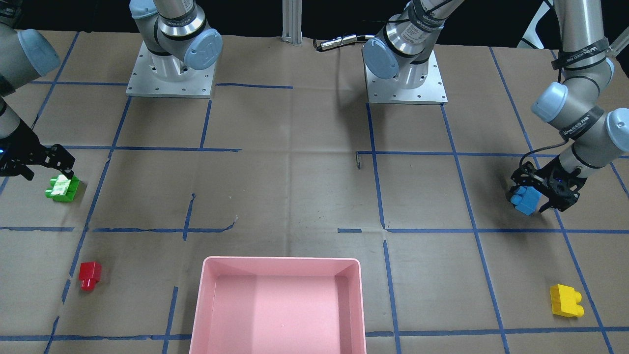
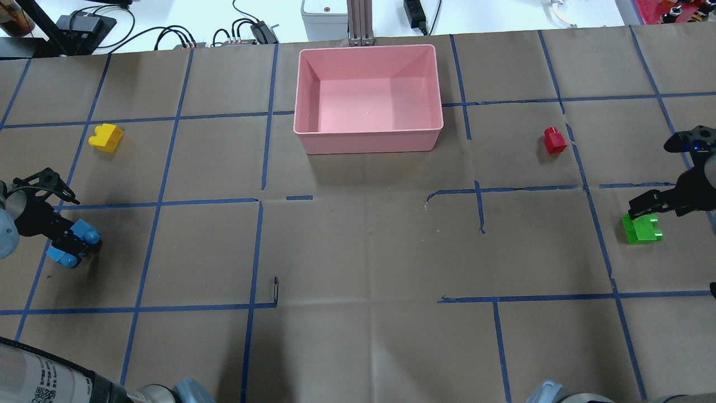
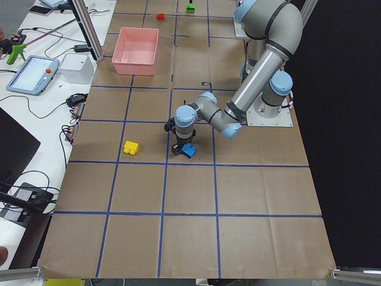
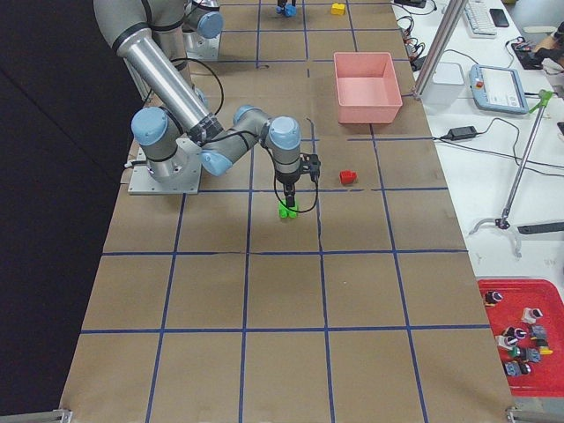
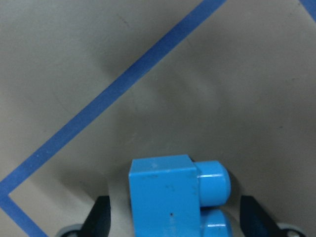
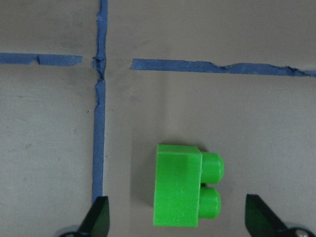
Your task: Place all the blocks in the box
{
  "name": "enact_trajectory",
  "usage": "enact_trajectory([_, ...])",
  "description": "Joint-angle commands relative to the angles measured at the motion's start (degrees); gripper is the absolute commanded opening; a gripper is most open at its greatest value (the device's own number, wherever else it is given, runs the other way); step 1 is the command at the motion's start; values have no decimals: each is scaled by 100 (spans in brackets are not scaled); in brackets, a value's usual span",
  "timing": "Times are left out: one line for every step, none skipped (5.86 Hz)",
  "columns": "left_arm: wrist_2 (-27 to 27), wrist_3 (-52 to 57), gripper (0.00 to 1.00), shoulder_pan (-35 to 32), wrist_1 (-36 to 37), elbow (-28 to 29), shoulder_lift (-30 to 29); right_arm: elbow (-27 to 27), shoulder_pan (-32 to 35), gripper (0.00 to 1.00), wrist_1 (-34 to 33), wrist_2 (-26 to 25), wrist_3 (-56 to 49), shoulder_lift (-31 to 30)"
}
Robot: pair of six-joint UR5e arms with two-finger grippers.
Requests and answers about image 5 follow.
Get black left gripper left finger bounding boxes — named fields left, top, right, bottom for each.
left=79, top=196, right=111, bottom=237

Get blue toy block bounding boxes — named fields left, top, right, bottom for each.
left=128, top=155, right=233, bottom=237

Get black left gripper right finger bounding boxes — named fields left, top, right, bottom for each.
left=239, top=196, right=283, bottom=237

